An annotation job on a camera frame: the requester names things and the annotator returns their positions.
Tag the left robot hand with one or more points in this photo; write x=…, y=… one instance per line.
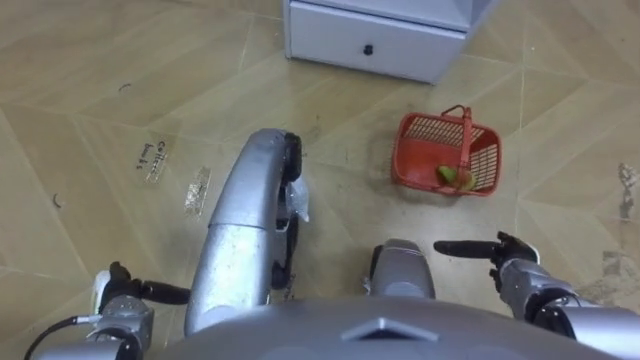
x=125, y=287

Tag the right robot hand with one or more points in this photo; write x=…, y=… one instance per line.
x=512, y=250

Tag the red plastic basket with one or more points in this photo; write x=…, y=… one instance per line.
x=425, y=155

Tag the green yellow fruit soft toy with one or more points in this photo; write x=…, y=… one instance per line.
x=450, y=175

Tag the clear tape strip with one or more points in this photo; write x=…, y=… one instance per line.
x=197, y=192

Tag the robot legs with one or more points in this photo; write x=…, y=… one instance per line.
x=240, y=250

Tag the robot body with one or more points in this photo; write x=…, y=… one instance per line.
x=380, y=345

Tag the white bedside cabinet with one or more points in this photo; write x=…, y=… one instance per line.
x=325, y=35

